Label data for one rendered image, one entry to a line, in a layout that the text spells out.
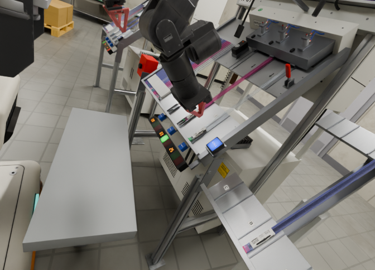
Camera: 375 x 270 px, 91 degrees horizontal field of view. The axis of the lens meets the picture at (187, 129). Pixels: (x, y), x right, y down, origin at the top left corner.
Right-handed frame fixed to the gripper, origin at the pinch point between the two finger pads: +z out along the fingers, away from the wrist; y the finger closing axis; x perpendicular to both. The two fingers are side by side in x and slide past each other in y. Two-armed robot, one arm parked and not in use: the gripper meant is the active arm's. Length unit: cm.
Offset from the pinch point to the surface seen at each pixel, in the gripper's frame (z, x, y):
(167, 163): 82, 27, 53
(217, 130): 20.6, -5.4, 6.4
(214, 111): 20.7, -10.4, 15.5
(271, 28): 15, -57, 31
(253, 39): 15, -47, 32
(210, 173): 22.6, 6.9, -4.8
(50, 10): 8, 58, 430
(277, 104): 20.0, -28.4, -0.4
